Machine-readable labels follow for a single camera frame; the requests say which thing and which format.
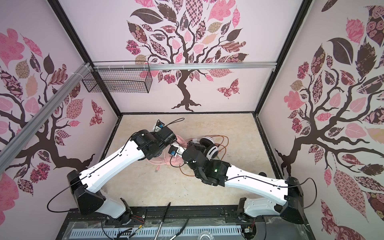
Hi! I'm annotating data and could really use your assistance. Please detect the pink headphones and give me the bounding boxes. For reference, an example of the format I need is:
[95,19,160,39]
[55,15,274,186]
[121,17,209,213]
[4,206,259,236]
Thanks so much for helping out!
[147,135,187,168]

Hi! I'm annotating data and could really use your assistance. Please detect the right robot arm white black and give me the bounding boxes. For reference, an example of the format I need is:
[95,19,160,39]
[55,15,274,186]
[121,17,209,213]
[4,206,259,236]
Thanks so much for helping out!
[175,144,306,225]

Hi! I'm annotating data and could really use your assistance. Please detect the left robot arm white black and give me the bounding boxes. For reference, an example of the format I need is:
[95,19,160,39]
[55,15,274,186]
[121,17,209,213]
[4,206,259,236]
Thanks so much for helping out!
[67,127,177,225]

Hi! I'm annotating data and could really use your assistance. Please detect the white black headphones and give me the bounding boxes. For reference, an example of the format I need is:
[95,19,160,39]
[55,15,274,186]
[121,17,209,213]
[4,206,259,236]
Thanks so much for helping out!
[192,136,219,160]

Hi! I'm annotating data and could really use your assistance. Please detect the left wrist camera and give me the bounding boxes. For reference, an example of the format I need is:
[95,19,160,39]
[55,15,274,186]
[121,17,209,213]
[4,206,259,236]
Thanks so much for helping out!
[153,120,165,133]

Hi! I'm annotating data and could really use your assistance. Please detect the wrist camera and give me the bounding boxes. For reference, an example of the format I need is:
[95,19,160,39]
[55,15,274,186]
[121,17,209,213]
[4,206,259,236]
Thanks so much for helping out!
[153,120,165,133]
[168,143,186,157]

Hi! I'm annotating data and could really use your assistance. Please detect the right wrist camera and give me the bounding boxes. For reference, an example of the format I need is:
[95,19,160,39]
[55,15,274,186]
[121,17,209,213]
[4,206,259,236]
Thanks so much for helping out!
[168,143,186,157]

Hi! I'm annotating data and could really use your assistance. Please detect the red orange headphone cable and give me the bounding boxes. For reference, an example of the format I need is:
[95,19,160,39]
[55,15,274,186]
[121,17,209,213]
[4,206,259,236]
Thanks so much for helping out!
[178,134,231,178]

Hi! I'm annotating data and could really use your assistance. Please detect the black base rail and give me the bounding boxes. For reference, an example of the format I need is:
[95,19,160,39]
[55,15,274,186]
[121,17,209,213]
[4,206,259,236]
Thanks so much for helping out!
[56,205,315,240]

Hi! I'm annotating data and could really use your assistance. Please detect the white slotted cable duct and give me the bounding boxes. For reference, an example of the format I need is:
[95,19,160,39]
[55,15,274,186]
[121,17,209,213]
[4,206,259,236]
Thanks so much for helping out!
[65,226,243,240]

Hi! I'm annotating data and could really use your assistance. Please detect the black wire basket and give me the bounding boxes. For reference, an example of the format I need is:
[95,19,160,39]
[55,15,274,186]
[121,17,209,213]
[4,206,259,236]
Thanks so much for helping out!
[82,60,153,94]

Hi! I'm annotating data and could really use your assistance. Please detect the back aluminium rail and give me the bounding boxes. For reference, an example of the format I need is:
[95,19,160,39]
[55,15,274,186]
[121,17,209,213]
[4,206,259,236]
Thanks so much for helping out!
[93,62,277,71]

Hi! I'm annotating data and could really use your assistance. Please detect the aluminium rail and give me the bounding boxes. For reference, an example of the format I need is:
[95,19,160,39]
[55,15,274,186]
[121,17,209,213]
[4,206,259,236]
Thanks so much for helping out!
[1,63,92,173]
[93,62,277,71]

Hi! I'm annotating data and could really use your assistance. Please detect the left aluminium rail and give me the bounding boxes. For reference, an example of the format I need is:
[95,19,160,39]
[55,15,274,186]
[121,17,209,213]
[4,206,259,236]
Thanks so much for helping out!
[1,63,92,173]

